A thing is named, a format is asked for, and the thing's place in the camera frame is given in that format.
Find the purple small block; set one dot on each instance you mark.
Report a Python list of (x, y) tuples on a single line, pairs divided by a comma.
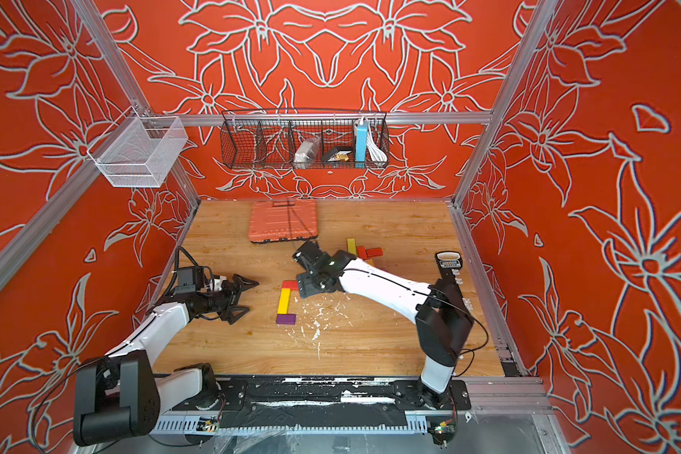
[(286, 319)]

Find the long yellow block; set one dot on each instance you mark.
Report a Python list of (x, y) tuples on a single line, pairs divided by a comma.
[(283, 304)]

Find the black remote-like tool strip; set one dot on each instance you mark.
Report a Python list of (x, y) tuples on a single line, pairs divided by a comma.
[(450, 265)]

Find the orange plastic tool case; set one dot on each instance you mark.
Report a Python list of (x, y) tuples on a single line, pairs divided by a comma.
[(278, 221)]

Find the small red block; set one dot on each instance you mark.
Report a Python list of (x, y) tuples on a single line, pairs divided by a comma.
[(290, 284)]

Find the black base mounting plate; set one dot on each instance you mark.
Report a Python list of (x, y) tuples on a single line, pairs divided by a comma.
[(330, 402)]

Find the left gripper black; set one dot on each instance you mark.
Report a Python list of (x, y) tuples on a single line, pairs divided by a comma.
[(232, 296)]

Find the black wire wall basket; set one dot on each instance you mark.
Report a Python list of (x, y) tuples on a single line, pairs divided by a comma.
[(254, 140)]

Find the yellow-green block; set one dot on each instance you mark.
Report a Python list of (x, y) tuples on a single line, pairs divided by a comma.
[(351, 246)]

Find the black item in basket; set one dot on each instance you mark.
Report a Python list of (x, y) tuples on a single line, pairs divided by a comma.
[(338, 155)]

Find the red flat block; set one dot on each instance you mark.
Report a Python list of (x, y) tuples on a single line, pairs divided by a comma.
[(374, 252)]

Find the clear plastic wall bin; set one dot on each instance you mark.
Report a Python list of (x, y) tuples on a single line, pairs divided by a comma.
[(140, 154)]

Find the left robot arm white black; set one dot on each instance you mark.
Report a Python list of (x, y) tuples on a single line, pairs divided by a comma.
[(118, 395)]

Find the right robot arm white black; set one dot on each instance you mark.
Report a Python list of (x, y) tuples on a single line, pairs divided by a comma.
[(443, 323)]

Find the grey packet in basket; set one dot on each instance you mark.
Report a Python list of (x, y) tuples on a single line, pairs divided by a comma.
[(307, 153)]

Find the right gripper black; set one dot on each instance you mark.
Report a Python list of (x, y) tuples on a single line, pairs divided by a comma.
[(304, 285)]

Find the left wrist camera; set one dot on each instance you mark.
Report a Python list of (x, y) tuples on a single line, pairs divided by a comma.
[(189, 280)]

